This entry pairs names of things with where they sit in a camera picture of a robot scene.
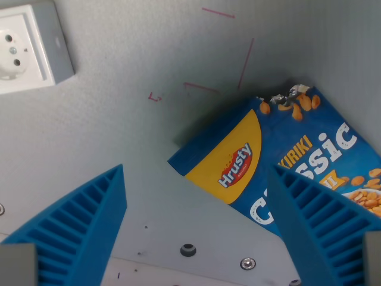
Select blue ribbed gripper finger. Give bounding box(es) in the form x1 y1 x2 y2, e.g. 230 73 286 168
267 163 381 286
0 163 128 286

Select blue Hrusty peanut box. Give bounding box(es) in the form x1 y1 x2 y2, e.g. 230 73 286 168
167 84 381 238

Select silver screw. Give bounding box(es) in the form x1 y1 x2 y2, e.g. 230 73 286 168
240 257 257 271

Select white wall power socket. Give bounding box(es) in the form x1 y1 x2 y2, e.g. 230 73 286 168
0 0 76 95

